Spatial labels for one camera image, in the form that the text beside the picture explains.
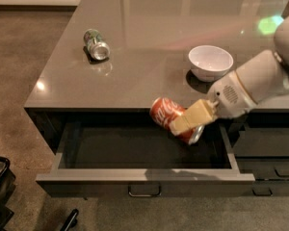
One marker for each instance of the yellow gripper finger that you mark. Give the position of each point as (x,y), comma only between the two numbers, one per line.
(200,113)

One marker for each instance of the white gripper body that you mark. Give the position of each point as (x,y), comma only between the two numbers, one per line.
(229,97)

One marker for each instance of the red coke can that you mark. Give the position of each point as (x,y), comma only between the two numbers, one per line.
(163,111)

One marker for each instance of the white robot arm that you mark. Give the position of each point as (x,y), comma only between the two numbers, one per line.
(264,76)

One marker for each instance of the lower right drawer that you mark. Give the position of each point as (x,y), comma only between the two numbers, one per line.
(261,147)

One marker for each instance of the open grey top drawer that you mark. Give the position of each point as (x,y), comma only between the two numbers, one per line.
(105,161)

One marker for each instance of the green soda can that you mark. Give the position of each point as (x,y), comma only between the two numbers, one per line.
(96,46)

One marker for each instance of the white bowl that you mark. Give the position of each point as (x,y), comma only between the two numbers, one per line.
(209,63)

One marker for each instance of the black chair leg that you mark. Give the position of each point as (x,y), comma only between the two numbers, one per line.
(71,220)

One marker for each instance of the black cart with items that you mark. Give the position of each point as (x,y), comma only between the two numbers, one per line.
(6,189)

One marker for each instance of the metal drawer handle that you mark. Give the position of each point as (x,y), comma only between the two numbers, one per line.
(144,191)

